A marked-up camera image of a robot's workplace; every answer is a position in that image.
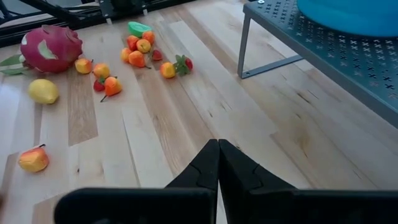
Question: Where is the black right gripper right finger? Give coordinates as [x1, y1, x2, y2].
[218, 139, 297, 224]

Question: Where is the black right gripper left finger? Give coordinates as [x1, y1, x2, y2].
[164, 139, 220, 191]

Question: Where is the small orange peach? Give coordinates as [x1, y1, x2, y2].
[126, 35, 140, 52]
[120, 47, 133, 63]
[74, 58, 94, 75]
[93, 63, 111, 79]
[159, 61, 177, 79]
[136, 39, 152, 54]
[128, 50, 152, 70]
[142, 30, 156, 45]

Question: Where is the red plastic strawberry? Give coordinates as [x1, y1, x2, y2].
[150, 49, 164, 62]
[173, 54, 194, 77]

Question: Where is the small orange pear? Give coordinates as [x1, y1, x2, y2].
[17, 143, 50, 174]
[99, 76, 123, 103]

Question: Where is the green avocado half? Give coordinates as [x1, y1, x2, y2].
[127, 21, 152, 38]

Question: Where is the yellow lemon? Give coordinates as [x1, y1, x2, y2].
[27, 78, 60, 105]

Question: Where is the blue collapsible colander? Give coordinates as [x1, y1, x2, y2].
[295, 0, 398, 38]

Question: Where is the pink dragon fruit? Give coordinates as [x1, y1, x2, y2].
[0, 24, 84, 76]

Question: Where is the grey perforated metal shelf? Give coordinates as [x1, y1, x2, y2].
[238, 0, 398, 129]

